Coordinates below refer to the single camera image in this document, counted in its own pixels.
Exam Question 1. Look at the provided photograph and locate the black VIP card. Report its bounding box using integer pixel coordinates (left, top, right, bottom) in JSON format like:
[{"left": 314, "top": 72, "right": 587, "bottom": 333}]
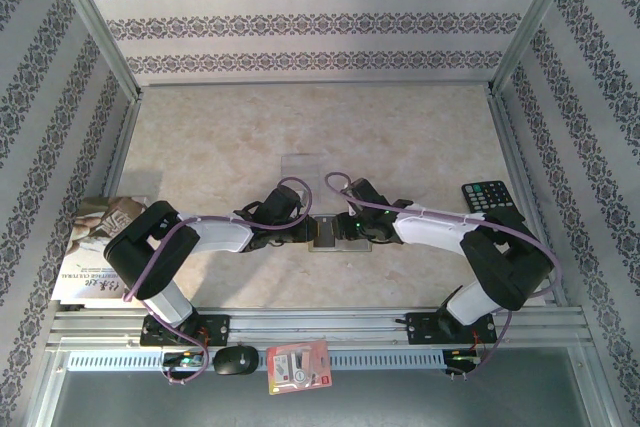
[{"left": 314, "top": 215, "right": 335, "bottom": 248}]

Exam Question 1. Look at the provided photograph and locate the green card holder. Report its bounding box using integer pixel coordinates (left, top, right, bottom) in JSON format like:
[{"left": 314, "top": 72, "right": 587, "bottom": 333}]
[{"left": 308, "top": 214, "right": 372, "bottom": 253}]

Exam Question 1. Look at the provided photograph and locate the black calculator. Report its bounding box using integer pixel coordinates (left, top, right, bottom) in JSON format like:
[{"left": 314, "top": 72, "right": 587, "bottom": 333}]
[{"left": 460, "top": 180, "right": 526, "bottom": 223}]

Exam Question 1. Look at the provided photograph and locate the red USB drive blister pack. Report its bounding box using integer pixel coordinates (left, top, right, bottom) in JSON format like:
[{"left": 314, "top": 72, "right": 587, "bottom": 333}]
[{"left": 264, "top": 339, "right": 334, "bottom": 396}]

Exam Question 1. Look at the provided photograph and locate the black computer mouse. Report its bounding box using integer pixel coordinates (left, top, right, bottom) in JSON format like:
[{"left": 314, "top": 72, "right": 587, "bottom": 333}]
[{"left": 213, "top": 345, "right": 260, "bottom": 376}]

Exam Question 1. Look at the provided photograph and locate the small green circuit board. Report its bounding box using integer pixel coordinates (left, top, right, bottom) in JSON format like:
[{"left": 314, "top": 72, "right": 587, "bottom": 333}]
[
  {"left": 162, "top": 351, "right": 209, "bottom": 368},
  {"left": 444, "top": 349, "right": 482, "bottom": 367}
]

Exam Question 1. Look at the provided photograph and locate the grey metal panel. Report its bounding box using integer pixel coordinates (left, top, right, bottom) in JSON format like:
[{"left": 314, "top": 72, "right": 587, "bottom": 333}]
[{"left": 29, "top": 346, "right": 616, "bottom": 427}]

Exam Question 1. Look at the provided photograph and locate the illustrated paperback book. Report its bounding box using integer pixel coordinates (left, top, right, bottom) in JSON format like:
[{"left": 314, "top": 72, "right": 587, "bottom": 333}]
[{"left": 52, "top": 195, "right": 151, "bottom": 306}]

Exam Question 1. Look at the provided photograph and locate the aluminium frame rail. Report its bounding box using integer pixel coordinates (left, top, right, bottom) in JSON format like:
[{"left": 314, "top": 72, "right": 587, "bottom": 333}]
[
  {"left": 99, "top": 91, "right": 144, "bottom": 198},
  {"left": 487, "top": 89, "right": 571, "bottom": 308},
  {"left": 139, "top": 78, "right": 494, "bottom": 90}
]

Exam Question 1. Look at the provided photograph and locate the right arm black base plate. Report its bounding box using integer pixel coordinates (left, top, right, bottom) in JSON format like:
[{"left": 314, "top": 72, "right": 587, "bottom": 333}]
[{"left": 405, "top": 311, "right": 499, "bottom": 347}]

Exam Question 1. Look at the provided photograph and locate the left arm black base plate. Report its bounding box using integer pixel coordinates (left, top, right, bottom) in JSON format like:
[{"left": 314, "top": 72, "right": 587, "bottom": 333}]
[{"left": 139, "top": 314, "right": 231, "bottom": 348}]

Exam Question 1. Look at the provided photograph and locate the white slotted cable duct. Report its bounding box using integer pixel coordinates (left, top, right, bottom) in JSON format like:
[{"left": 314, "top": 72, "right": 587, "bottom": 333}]
[{"left": 67, "top": 349, "right": 446, "bottom": 372}]

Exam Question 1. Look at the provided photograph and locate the aluminium frame post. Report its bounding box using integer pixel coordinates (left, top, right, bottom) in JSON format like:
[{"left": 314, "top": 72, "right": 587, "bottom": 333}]
[
  {"left": 42, "top": 0, "right": 144, "bottom": 103},
  {"left": 488, "top": 0, "right": 586, "bottom": 98}
]

